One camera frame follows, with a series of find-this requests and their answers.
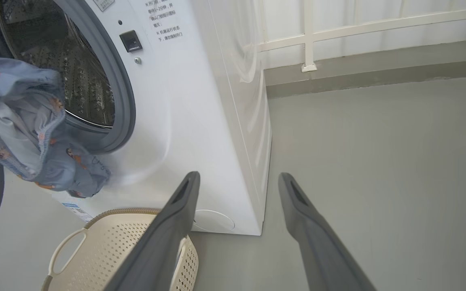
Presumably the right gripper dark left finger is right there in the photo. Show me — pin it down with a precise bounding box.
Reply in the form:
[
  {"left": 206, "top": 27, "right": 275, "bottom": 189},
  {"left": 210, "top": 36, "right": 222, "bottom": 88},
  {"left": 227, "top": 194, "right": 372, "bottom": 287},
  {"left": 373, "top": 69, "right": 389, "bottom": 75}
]
[{"left": 104, "top": 171, "right": 201, "bottom": 291}]

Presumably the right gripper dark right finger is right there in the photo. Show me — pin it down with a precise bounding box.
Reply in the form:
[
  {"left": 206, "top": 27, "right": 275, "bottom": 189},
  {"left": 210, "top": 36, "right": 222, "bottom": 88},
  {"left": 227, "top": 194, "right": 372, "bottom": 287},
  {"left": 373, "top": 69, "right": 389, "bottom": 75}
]
[{"left": 278, "top": 173, "right": 377, "bottom": 291}]

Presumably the blue cartoon print garment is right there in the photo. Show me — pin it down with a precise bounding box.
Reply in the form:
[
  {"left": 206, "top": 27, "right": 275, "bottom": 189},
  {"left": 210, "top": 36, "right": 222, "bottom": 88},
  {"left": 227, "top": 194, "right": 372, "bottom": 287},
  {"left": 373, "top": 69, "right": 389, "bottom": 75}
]
[{"left": 0, "top": 51, "right": 111, "bottom": 198}]

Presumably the cream perforated laundry basket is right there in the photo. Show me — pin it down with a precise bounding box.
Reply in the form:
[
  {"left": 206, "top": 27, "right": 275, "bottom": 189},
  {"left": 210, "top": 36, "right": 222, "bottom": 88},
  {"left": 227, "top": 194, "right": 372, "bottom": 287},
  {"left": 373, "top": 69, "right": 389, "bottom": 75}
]
[{"left": 41, "top": 208, "right": 199, "bottom": 291}]

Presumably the white front-load washing machine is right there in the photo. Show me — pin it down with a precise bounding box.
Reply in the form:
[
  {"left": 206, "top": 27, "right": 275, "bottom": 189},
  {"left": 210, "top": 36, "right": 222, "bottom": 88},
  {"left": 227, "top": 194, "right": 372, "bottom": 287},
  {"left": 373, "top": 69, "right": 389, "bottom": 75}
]
[{"left": 0, "top": 0, "right": 273, "bottom": 236}]

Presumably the grey rubber door gasket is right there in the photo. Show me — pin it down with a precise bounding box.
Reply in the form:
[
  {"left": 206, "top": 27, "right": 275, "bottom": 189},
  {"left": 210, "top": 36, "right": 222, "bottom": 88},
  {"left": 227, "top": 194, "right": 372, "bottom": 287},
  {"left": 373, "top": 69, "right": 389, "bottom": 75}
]
[{"left": 53, "top": 0, "right": 137, "bottom": 154}]

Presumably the black door latch socket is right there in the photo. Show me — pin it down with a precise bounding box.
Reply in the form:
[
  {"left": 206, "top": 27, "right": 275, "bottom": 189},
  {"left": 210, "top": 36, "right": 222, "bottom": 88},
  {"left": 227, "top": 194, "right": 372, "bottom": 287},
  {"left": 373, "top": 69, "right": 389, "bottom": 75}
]
[{"left": 119, "top": 30, "right": 144, "bottom": 53}]

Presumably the round white filter cover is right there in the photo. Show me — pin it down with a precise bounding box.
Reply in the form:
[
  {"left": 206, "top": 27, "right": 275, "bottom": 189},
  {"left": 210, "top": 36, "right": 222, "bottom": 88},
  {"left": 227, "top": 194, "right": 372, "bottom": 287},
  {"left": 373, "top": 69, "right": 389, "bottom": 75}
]
[{"left": 192, "top": 209, "right": 236, "bottom": 233}]

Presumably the blue energy label sticker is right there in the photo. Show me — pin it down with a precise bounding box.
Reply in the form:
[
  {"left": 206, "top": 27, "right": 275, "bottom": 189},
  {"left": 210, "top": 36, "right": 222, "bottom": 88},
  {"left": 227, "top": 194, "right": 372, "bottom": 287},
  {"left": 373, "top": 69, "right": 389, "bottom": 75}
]
[{"left": 61, "top": 201, "right": 94, "bottom": 223}]

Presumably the perforated steel washer drum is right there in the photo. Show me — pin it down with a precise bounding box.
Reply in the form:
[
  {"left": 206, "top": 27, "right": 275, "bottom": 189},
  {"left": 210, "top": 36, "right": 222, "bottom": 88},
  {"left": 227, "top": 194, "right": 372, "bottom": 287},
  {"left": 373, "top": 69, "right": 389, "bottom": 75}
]
[{"left": 0, "top": 0, "right": 116, "bottom": 129}]

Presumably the white metal railing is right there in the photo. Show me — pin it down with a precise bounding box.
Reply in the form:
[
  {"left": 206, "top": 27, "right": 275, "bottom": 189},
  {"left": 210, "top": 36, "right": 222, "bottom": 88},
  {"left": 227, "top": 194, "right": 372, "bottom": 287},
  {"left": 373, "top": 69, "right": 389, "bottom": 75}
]
[{"left": 256, "top": 0, "right": 466, "bottom": 73}]

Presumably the black text instruction label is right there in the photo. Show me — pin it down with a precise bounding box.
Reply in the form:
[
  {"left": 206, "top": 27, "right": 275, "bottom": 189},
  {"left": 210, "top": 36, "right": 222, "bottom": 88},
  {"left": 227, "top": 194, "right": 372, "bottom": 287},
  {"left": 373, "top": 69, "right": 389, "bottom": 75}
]
[{"left": 143, "top": 0, "right": 185, "bottom": 42}]

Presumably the small white warning sticker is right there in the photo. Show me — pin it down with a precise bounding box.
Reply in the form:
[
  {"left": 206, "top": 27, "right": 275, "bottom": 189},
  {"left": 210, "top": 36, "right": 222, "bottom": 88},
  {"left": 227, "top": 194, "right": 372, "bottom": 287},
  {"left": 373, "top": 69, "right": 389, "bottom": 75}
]
[{"left": 93, "top": 0, "right": 116, "bottom": 12}]

